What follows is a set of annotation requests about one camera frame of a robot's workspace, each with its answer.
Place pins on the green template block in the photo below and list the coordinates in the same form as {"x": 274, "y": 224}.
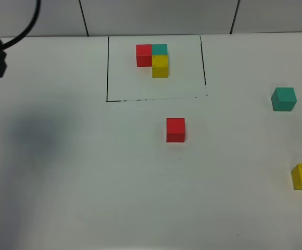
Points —
{"x": 159, "y": 49}

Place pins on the yellow template block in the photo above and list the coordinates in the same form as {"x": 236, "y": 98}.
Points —
{"x": 160, "y": 66}

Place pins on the red template block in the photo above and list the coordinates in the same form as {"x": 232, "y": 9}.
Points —
{"x": 144, "y": 55}

